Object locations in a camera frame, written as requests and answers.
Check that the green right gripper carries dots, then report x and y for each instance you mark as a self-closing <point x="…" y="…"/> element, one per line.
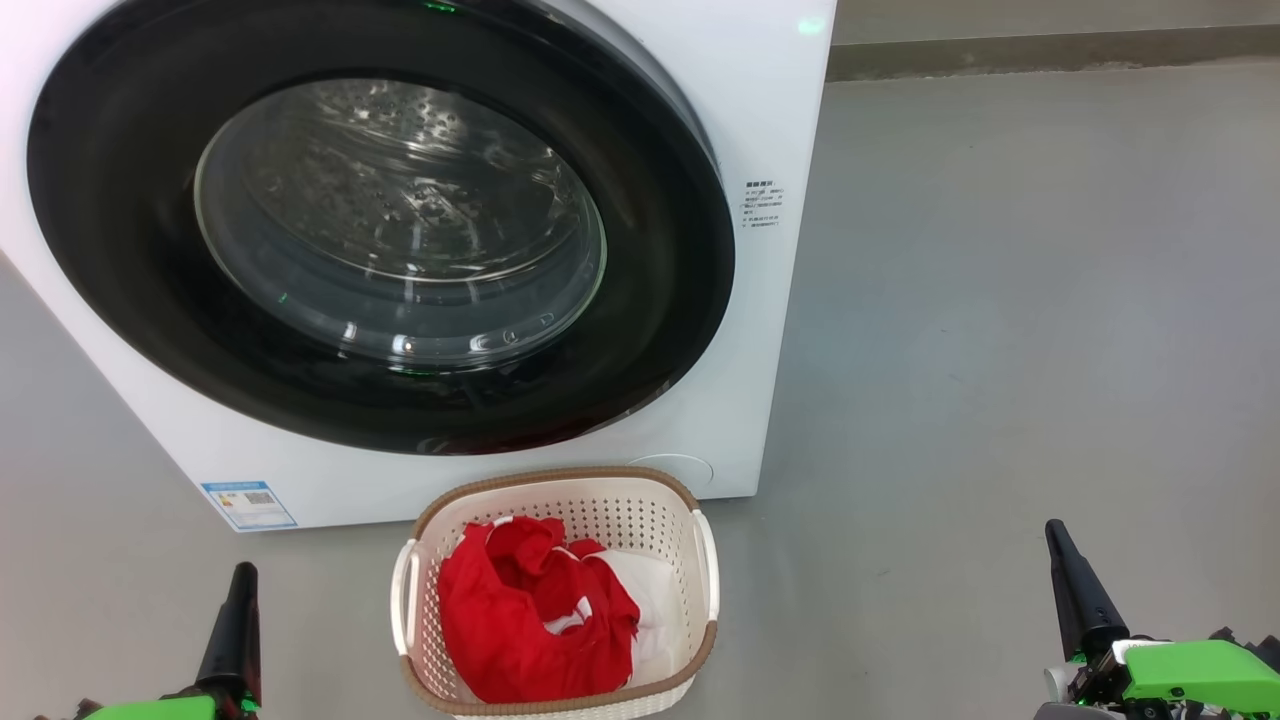
<point x="1190" y="675"/>

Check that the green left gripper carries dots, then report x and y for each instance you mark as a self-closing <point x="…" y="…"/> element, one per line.
<point x="150" y="710"/>

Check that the red and white garment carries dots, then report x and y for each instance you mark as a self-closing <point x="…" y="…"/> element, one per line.
<point x="500" y="620"/>

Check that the round glass washer door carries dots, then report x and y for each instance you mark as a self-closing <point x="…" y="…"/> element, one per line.
<point x="120" y="260"/>

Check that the white front-load washing machine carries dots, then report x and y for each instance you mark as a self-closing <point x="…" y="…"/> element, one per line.
<point x="770" y="330"/>

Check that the cream perforated laundry basket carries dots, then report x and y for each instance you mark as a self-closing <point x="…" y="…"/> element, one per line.
<point x="640" y="510"/>

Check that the blue energy label sticker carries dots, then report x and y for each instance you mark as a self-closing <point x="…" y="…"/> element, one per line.
<point x="248" y="505"/>

